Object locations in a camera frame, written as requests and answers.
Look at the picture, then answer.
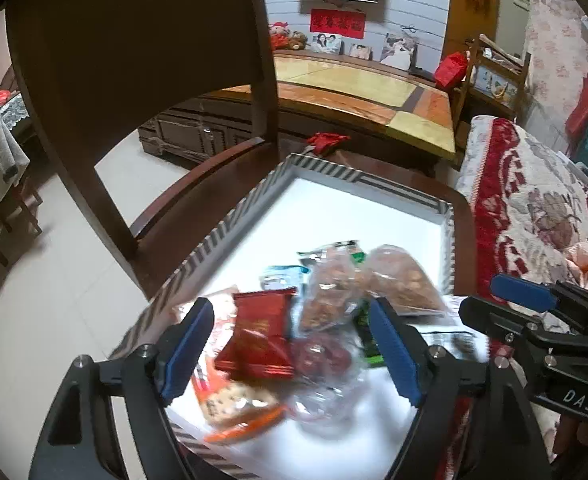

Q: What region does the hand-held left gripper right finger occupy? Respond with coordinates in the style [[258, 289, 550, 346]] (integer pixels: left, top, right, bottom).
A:
[[369, 298, 557, 480]]

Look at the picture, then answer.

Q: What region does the light wooden chair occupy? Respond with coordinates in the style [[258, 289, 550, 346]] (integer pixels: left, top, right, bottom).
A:
[[0, 180, 44, 268]]

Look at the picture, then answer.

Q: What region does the red gift bag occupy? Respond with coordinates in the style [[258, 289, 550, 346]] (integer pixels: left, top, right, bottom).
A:
[[434, 51, 467, 88]]

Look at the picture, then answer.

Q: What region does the orange cracker packet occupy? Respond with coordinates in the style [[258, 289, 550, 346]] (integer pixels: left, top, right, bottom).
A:
[[194, 287, 289, 445]]

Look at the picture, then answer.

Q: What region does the red knot ornament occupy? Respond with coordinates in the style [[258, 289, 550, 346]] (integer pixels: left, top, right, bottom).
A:
[[306, 132, 351, 156]]

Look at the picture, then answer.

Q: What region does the red snack packet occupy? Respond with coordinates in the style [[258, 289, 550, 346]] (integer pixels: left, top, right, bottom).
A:
[[214, 287, 297, 380]]

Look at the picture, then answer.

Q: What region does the blue snack packet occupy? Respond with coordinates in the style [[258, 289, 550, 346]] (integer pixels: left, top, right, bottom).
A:
[[260, 265, 309, 291]]

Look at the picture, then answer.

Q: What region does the green black snack packet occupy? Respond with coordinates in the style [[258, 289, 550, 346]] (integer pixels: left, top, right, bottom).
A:
[[354, 300, 387, 370]]

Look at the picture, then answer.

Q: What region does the dark wooden chair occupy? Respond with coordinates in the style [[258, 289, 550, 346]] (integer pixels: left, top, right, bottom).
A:
[[4, 0, 476, 356]]

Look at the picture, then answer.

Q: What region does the white black snack packet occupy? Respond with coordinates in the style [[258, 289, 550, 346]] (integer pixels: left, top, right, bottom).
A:
[[414, 327, 490, 363]]

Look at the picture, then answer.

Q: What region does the red wall banner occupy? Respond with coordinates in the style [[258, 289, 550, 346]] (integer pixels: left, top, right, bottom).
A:
[[310, 8, 365, 38]]

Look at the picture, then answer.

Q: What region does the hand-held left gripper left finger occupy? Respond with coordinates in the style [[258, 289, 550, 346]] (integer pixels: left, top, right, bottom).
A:
[[28, 298, 215, 480]]

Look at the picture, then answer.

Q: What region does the wooden cabinet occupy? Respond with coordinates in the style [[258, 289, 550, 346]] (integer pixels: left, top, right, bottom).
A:
[[138, 49, 457, 176]]

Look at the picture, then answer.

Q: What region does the red plush toy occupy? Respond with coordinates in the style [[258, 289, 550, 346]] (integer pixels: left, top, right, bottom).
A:
[[269, 21, 292, 51]]

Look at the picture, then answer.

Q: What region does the person's right hand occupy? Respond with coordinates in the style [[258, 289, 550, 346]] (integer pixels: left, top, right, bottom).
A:
[[556, 410, 588, 466]]

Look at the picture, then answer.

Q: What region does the wooden rack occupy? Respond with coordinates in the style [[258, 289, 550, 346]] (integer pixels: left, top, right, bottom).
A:
[[456, 34, 532, 121]]

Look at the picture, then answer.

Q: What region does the clear packet of nuts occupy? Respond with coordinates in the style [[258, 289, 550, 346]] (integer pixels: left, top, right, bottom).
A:
[[364, 244, 450, 317], [299, 247, 369, 333]]

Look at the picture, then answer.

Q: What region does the striped white cardboard box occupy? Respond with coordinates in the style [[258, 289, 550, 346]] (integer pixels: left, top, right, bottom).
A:
[[108, 152, 457, 480]]

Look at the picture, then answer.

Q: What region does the clear packet of red dates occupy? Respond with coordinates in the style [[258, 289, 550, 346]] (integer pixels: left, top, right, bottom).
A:
[[289, 334, 369, 426]]

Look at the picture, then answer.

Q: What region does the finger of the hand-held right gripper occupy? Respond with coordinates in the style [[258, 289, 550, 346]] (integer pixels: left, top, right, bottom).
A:
[[490, 274, 588, 333], [458, 296, 550, 376]]

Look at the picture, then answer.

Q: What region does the large photo frame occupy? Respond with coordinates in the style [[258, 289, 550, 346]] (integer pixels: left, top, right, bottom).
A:
[[380, 32, 419, 72]]

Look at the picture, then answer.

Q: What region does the red floral blanket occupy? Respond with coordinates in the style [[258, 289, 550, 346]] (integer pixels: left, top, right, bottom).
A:
[[454, 115, 588, 466]]

